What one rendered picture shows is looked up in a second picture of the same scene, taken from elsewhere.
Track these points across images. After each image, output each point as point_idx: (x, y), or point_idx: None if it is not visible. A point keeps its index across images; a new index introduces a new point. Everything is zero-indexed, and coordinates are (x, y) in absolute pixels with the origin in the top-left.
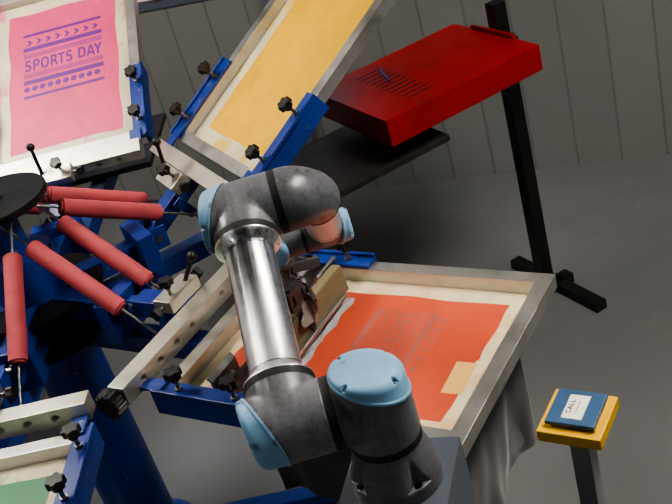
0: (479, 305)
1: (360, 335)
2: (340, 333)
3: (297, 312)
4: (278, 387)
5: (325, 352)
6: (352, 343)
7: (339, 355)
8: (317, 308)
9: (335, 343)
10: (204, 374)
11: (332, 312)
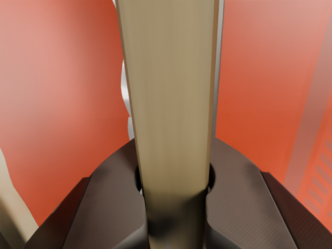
0: None
1: (324, 62)
2: (251, 66)
3: (186, 236)
4: None
5: (238, 145)
6: (306, 101)
7: (281, 148)
8: (276, 184)
9: (252, 110)
10: (15, 239)
11: (223, 16)
